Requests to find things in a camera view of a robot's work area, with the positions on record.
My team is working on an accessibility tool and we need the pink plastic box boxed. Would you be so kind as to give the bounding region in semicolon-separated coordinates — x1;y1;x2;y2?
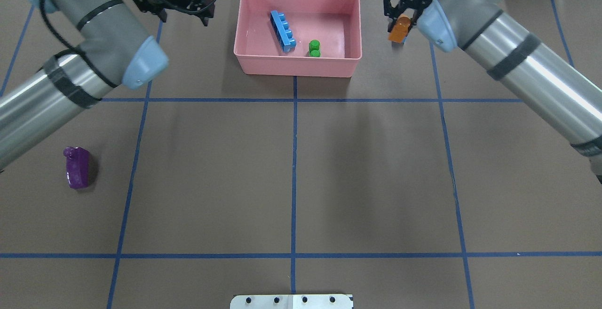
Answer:
233;0;363;78

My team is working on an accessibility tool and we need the orange sloped block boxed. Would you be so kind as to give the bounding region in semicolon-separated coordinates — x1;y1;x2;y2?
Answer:
388;15;412;45

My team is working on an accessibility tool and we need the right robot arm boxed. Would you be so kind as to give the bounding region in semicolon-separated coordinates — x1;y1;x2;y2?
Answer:
383;0;602;180

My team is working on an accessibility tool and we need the white mounting plate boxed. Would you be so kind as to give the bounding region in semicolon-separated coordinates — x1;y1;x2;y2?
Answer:
230;294;355;309

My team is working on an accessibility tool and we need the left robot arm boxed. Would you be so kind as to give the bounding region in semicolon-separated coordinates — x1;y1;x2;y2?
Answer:
0;0;217;168

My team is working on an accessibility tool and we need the purple sloped block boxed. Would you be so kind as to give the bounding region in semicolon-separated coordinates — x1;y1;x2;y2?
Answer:
63;147;90;189

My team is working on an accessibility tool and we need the long blue studded block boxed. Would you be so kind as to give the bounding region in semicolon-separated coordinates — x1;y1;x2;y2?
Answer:
269;10;297;53

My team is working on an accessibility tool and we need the green block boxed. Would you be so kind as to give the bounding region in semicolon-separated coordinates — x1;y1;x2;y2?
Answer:
308;39;322;58

